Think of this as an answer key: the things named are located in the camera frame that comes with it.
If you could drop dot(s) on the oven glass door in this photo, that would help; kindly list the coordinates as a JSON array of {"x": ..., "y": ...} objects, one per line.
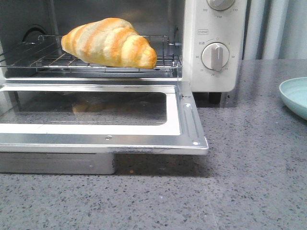
[{"x": 100, "y": 117}]

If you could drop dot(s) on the golden croissant bread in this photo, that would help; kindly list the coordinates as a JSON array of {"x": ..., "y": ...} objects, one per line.
[{"x": 111, "y": 42}]

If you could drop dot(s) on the right black oven foot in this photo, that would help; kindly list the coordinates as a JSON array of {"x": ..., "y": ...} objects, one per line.
[{"x": 215, "y": 97}]

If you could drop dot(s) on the cream toaster oven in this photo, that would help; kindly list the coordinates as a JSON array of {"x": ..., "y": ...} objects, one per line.
[{"x": 191, "y": 23}]

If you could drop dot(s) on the lower timer knob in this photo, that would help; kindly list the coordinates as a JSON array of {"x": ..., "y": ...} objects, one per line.
[{"x": 215, "y": 56}]

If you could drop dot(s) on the upper temperature knob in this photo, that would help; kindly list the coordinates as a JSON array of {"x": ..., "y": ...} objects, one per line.
[{"x": 220, "y": 5}]

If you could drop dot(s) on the light green plate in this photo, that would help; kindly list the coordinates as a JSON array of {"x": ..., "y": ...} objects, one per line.
[{"x": 293, "y": 93}]

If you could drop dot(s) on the oven wire rack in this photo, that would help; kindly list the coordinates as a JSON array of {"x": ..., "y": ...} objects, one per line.
[{"x": 46, "y": 54}]

